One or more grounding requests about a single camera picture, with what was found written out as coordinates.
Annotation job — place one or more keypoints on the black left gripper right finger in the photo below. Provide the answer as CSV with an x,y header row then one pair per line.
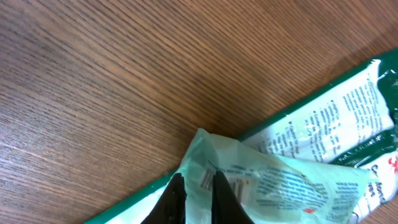
x,y
225,208

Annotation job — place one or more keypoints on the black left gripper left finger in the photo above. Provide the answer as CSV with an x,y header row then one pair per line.
x,y
170,208

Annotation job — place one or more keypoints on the light green wipes sachet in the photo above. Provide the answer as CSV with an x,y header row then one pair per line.
x,y
271,188

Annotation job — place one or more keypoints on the green white gloves packet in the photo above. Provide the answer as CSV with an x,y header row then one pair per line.
x,y
351,122

